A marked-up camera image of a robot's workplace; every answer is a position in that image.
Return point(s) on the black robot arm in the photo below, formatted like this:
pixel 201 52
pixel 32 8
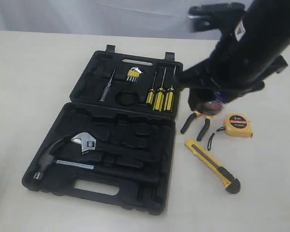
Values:
pixel 248 51

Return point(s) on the left yellow black screwdriver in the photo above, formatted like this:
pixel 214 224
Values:
pixel 151 91

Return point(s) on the yellow black utility knife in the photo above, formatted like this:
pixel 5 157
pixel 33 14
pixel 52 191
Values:
pixel 231 184

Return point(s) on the clear handle tester screwdriver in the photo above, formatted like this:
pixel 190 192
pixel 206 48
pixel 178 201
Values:
pixel 107 88

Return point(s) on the claw hammer black handle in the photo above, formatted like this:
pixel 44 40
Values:
pixel 47 159

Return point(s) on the black electrical tape roll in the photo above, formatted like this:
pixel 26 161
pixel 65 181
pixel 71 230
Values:
pixel 213 102

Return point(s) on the chrome adjustable wrench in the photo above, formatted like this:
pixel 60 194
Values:
pixel 89 143

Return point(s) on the middle yellow black screwdriver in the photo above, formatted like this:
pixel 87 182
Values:
pixel 160 95

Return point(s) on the yellow black screwdriver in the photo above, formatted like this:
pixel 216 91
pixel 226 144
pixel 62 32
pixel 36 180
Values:
pixel 160 95
pixel 151 91
pixel 170 94

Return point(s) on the orange black combination pliers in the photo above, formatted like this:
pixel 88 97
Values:
pixel 194 115

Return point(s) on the yellow tape measure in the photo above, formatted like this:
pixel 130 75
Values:
pixel 235 125

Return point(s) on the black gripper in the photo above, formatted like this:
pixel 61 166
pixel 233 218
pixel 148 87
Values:
pixel 201 84

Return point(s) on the right yellow black screwdriver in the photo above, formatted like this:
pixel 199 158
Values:
pixel 170 94

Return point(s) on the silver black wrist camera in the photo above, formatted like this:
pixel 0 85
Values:
pixel 221 16

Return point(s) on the black plastic tool case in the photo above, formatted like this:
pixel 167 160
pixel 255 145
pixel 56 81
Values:
pixel 123 119

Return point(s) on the yellow hex key set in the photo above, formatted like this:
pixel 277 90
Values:
pixel 133 74

